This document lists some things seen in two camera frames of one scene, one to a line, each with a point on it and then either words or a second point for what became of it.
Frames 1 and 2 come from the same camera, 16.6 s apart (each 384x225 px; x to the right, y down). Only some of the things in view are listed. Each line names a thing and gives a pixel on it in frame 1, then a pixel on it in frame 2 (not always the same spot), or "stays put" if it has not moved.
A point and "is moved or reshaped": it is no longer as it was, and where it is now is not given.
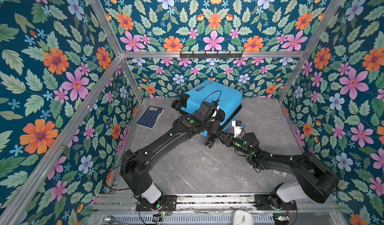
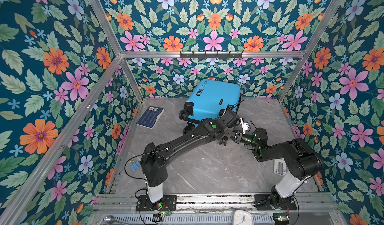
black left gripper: x=218 y=120 to x=234 y=125
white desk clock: x=242 y=217 stays put
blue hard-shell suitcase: x=229 y=98 is moved or reshaped
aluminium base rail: x=224 y=202 stays put
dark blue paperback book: x=150 y=117 stays put
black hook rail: x=210 y=56 stays put
